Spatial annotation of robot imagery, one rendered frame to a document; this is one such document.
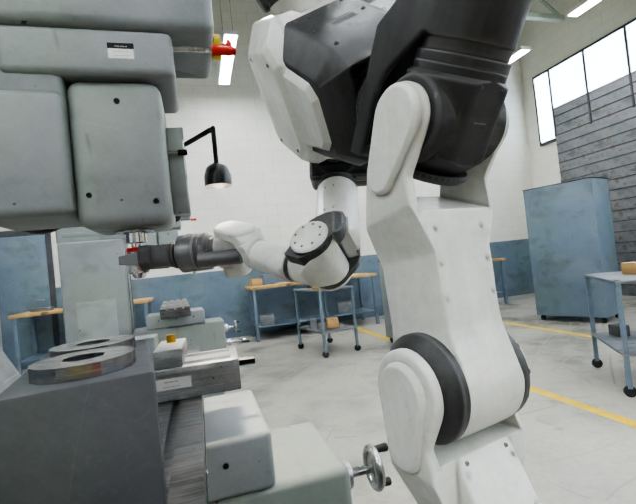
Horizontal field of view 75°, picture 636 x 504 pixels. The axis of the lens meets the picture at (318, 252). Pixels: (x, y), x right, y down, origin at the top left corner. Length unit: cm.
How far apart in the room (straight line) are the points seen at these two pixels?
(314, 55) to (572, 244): 606
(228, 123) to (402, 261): 754
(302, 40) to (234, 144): 723
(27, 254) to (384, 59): 754
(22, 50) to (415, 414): 99
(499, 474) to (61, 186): 91
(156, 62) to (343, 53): 50
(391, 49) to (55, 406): 54
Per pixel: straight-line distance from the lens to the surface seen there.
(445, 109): 53
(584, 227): 652
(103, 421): 42
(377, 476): 123
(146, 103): 104
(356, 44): 69
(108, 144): 102
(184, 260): 98
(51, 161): 101
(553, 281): 673
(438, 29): 56
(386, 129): 56
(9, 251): 802
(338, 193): 86
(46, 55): 109
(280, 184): 788
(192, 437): 78
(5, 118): 106
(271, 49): 77
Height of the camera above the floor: 119
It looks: 1 degrees up
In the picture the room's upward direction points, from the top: 6 degrees counter-clockwise
